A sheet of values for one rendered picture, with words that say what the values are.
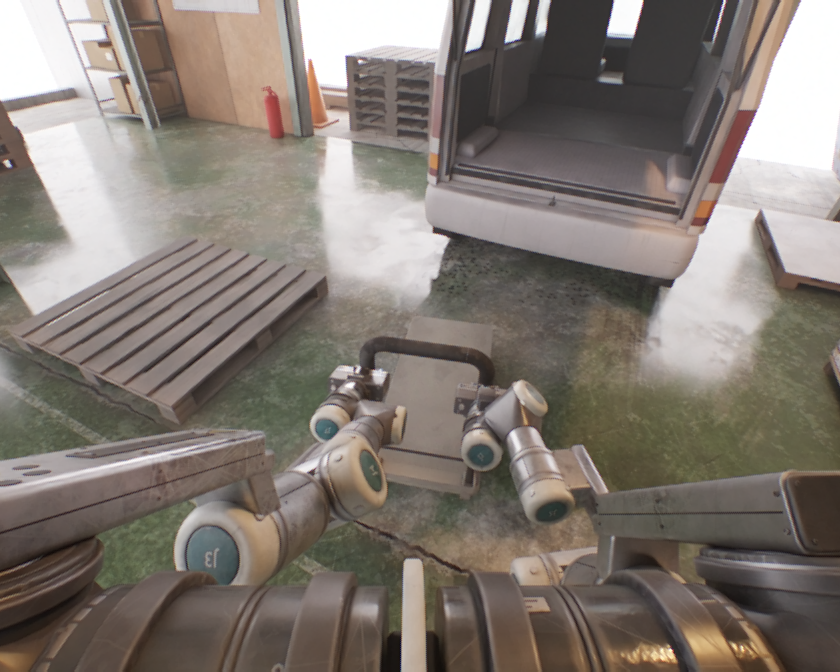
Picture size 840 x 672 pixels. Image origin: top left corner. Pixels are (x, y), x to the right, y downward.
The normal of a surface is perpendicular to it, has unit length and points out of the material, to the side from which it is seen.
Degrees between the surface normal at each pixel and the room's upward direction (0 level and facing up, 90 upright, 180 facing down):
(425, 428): 0
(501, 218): 87
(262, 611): 32
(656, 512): 91
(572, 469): 8
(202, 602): 41
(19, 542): 80
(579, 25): 93
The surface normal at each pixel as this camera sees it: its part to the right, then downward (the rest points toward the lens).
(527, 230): -0.43, 0.55
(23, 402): 0.02, -0.77
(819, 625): -0.49, -0.76
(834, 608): -0.57, -0.31
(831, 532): 0.01, -0.38
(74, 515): 0.97, -0.01
